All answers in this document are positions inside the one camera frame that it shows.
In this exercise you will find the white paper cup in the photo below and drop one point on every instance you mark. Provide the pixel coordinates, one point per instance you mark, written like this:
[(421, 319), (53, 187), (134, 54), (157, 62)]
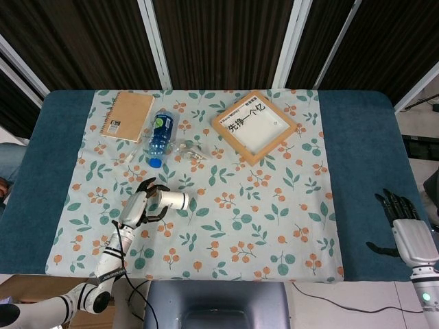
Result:
[(171, 200)]

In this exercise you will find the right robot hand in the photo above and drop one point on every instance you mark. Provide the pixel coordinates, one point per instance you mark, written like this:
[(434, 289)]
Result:
[(411, 244)]

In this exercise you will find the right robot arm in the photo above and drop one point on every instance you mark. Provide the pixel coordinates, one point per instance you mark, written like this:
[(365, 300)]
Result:
[(426, 296)]

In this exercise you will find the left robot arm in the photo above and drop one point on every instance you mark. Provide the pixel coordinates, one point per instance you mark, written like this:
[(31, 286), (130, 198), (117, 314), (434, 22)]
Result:
[(103, 267)]

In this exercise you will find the small clear plastic piece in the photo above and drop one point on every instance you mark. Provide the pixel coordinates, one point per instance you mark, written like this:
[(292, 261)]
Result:
[(130, 157)]

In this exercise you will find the floral tablecloth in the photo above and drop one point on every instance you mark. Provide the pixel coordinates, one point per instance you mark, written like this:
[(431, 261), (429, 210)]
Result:
[(219, 219)]

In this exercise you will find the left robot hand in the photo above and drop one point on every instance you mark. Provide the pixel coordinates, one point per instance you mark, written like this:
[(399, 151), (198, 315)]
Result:
[(140, 206)]

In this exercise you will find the blue table cover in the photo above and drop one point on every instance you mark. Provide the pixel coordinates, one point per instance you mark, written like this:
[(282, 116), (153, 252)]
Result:
[(363, 164)]

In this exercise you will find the blue plastic water bottle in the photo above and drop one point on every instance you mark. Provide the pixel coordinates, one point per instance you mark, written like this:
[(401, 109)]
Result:
[(160, 137)]

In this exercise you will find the crumpled clear plastic wrapper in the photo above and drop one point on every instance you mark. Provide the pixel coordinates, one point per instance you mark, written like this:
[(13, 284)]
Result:
[(189, 150)]

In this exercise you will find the wooden picture frame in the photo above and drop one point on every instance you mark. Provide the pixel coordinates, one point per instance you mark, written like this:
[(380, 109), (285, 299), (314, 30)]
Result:
[(254, 127)]

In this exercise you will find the brown spiral notebook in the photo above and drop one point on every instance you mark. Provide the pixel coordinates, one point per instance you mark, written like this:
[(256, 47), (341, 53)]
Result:
[(127, 116)]

